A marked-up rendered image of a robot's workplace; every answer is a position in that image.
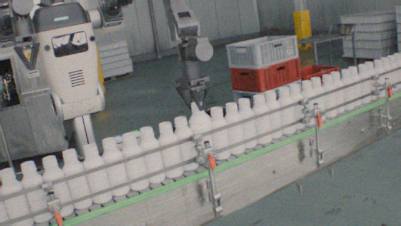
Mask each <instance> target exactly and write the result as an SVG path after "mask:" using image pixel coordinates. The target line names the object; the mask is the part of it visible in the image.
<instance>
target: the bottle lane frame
mask: <svg viewBox="0 0 401 226"><path fill-rule="evenodd" d="M380 108H382V115H385V98H384V99H382V100H379V101H377V102H375V103H374V104H370V105H369V106H366V107H362V108H359V109H357V110H354V111H353V112H351V113H348V114H346V115H342V117H339V118H336V119H334V120H332V121H331V120H330V122H327V123H324V124H323V125H322V127H320V128H319V137H320V147H322V148H323V149H324V151H323V155H322V157H323V160H324V164H323V165H322V166H321V169H317V166H316V164H315V161H316V160H315V159H314V158H313V157H311V149H313V147H312V146H310V140H309V138H310V137H314V146H315V147H317V146H316V135H315V128H313V129H310V130H308V131H305V132H302V133H300V134H296V135H295V136H293V137H287V138H288V139H285V140H283V141H281V140H280V142H277V143H276V144H271V145H270V146H267V147H263V148H262V149H259V150H255V152H252V153H250V154H246V153H245V154H246V155H244V156H242V157H236V159H233V160H231V161H226V162H225V163H223V164H220V165H218V164H216V165H217V166H216V168H215V169H214V175H215V181H216V189H217V192H220V193H221V205H222V206H223V211H222V212H220V217H215V216H214V213H213V210H212V207H213V205H212V201H210V196H209V192H211V189H208V183H207V180H209V173H208V168H206V170H204V171H202V172H195V173H196V174H194V175H191V176H189V177H186V176H185V178H183V179H181V180H178V181H175V180H173V181H174V182H173V183H170V184H168V185H163V186H161V187H158V188H155V189H152V188H150V191H147V192H144V193H143V194H141V193H139V194H138V195H135V196H133V197H126V200H123V201H119V202H116V201H114V203H113V204H111V205H109V206H103V205H102V206H101V207H102V208H100V209H98V210H93V211H91V210H88V211H89V212H88V213H86V214H85V213H84V214H82V215H76V217H73V218H71V219H68V220H65V219H62V221H63V224H64V226H151V225H155V224H158V223H159V222H162V223H163V224H165V225H167V226H204V225H207V224H208V223H210V222H213V221H215V220H217V219H219V218H222V217H225V216H227V215H230V214H232V213H234V212H236V211H238V210H241V209H243V208H245V207H247V206H249V205H251V204H253V203H255V202H258V201H259V200H262V199H263V198H266V197H268V196H270V195H272V194H275V193H277V192H278V191H280V190H283V189H285V188H287V187H289V186H292V185H294V184H295V183H297V182H300V181H302V180H304V179H306V178H307V177H310V176H312V175H313V174H314V173H317V172H318V171H320V170H322V169H325V168H327V167H328V166H330V165H332V164H334V163H336V162H338V161H340V160H342V159H344V158H346V157H348V156H350V155H352V154H354V153H355V152H358V151H360V150H361V149H363V148H365V147H367V146H369V145H371V144H374V143H376V142H378V141H380V140H381V139H384V138H385V137H387V136H389V135H391V134H392V133H395V132H396V131H398V130H399V129H401V92H398V93H396V94H393V95H392V98H389V113H390V116H391V117H392V120H391V126H392V129H391V130H390V133H389V134H386V131H385V127H382V126H381V124H380V117H382V115H381V114H380ZM382 124H383V125H386V122H385V117H382Z"/></svg>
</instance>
